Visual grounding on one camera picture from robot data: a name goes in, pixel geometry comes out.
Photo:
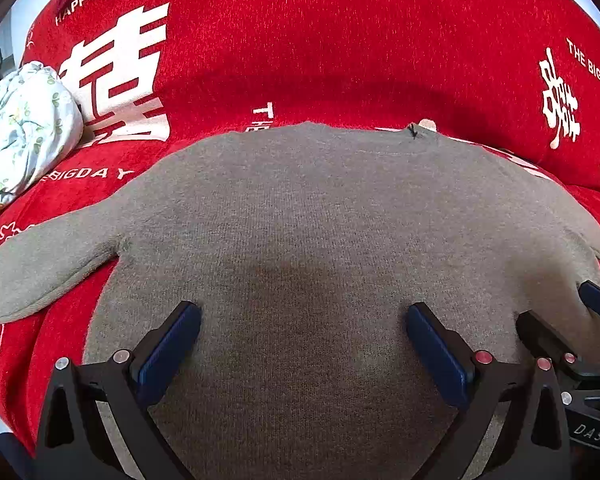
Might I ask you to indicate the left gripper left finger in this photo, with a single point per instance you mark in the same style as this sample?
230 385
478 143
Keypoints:
72 440

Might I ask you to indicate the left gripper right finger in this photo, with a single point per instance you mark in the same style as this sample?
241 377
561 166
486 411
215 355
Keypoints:
534 440

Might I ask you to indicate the grey knit sweater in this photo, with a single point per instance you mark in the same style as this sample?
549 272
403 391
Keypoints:
303 245

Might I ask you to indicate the white floral quilt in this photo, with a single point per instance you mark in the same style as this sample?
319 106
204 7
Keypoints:
40 124

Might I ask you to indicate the red wedding bedspread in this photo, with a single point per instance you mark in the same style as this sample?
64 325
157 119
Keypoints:
519 75

